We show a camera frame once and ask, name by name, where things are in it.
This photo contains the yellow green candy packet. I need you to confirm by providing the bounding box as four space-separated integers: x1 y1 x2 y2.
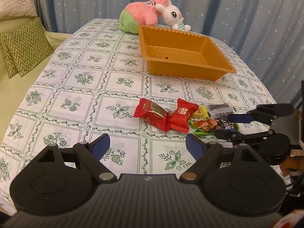
192 105 209 120

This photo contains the red gold candy packet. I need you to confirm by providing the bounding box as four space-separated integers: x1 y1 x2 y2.
169 98 199 133

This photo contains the floral checked tablecloth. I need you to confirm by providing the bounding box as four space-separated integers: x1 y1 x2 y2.
1 19 274 214

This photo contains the clear packet black seaweed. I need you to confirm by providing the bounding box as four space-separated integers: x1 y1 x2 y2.
206 102 235 120

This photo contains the red snack packet brown label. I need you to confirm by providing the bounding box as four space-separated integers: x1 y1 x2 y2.
133 98 170 132

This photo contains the green zigzag cushion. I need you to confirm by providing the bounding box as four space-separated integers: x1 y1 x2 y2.
1 17 53 79

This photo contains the white bunny plush toy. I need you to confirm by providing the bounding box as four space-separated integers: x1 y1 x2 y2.
156 0 191 32

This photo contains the blue starry curtain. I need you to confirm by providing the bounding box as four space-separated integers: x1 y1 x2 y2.
34 0 303 105

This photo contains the beige pillow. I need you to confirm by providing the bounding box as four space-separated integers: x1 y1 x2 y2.
0 0 37 21

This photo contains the pink starfish plush toy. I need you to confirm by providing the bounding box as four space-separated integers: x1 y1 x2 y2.
119 0 169 34

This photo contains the orange plastic tray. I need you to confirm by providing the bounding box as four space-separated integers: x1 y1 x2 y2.
138 26 237 81

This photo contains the green black sausage snack packet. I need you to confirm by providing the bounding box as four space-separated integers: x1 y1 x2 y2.
190 118 240 136

